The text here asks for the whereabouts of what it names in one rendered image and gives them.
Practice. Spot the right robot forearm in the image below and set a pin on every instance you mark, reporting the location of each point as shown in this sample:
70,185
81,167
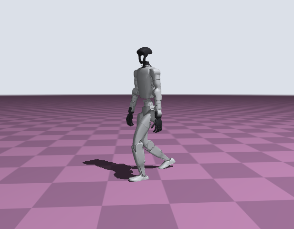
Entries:
133,102

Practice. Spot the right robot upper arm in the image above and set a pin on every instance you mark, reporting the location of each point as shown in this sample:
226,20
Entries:
135,90

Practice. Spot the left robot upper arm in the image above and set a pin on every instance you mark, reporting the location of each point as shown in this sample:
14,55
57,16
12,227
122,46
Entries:
155,74

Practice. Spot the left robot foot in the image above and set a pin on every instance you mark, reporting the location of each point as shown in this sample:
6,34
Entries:
138,178

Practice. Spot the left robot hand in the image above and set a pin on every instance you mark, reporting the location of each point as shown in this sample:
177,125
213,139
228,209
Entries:
157,123

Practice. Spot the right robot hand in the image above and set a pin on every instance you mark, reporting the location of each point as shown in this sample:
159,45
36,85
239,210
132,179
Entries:
130,117

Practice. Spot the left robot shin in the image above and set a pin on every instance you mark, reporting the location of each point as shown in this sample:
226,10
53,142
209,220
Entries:
139,157

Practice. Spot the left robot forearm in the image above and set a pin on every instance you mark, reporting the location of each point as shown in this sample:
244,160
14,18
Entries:
158,100

